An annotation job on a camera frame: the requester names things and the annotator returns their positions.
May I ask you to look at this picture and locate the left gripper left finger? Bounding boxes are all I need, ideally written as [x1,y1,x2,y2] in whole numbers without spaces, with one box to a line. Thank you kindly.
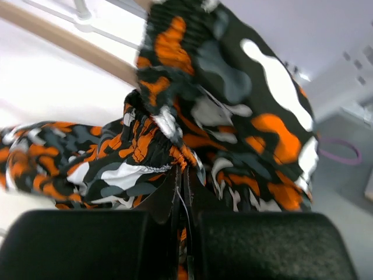
[1,167,181,279]

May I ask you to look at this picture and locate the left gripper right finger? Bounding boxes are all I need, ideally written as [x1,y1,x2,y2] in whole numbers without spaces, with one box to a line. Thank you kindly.
[183,171,357,280]

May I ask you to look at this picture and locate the camouflage orange black shorts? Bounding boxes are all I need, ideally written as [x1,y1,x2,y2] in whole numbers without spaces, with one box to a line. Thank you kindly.
[0,0,320,280]

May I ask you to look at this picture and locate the beige hanger of camouflage shorts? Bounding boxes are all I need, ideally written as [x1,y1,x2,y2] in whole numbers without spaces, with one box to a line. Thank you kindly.
[1,1,138,88]

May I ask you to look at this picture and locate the white metal clothes rack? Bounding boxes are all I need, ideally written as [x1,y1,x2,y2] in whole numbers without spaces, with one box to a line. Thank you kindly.
[25,0,146,49]

